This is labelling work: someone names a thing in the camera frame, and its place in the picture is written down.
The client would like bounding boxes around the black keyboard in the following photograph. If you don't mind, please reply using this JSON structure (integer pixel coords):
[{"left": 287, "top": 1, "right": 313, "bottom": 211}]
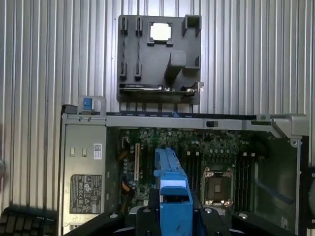
[{"left": 0, "top": 206, "right": 58, "bottom": 236}]

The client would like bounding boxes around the blue wire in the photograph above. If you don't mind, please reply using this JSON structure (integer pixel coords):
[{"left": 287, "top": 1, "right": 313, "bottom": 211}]
[{"left": 255, "top": 180, "right": 295, "bottom": 205}]

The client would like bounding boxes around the black RAM slot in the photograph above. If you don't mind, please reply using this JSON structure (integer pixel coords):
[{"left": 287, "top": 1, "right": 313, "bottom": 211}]
[
  {"left": 236, "top": 152, "right": 256, "bottom": 212},
  {"left": 185, "top": 151, "right": 200, "bottom": 191}
]

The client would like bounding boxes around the grey power supply unit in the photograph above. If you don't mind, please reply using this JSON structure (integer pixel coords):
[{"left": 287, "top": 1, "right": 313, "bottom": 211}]
[{"left": 62, "top": 124, "right": 108, "bottom": 235}]

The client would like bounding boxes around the dark grey parts rack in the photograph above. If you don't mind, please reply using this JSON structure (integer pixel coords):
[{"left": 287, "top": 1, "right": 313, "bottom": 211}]
[{"left": 116, "top": 14, "right": 205, "bottom": 107}]

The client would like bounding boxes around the open grey PC case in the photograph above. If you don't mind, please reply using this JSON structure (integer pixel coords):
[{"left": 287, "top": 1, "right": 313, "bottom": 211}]
[{"left": 58, "top": 95, "right": 311, "bottom": 236}]

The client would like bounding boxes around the green motherboard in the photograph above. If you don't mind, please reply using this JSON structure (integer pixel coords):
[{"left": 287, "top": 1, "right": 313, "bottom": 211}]
[{"left": 115, "top": 127, "right": 259, "bottom": 215}]

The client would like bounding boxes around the RAM memory stick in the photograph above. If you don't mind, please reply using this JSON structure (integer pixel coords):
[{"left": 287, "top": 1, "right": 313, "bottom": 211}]
[{"left": 119, "top": 82, "right": 205, "bottom": 96}]

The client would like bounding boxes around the CPU socket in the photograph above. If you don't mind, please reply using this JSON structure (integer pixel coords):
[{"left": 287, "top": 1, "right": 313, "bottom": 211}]
[{"left": 201, "top": 167, "right": 234, "bottom": 207}]

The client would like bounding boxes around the beige expansion slot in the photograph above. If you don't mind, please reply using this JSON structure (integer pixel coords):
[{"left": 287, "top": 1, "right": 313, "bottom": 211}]
[{"left": 133, "top": 143, "right": 141, "bottom": 180}]

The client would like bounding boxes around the black and grey round object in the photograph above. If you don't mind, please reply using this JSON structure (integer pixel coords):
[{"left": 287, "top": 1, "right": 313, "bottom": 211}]
[{"left": 307, "top": 167, "right": 315, "bottom": 228}]

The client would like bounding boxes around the silver CPU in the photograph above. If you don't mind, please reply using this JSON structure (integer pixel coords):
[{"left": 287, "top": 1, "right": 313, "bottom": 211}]
[{"left": 150, "top": 22, "right": 173, "bottom": 40}]

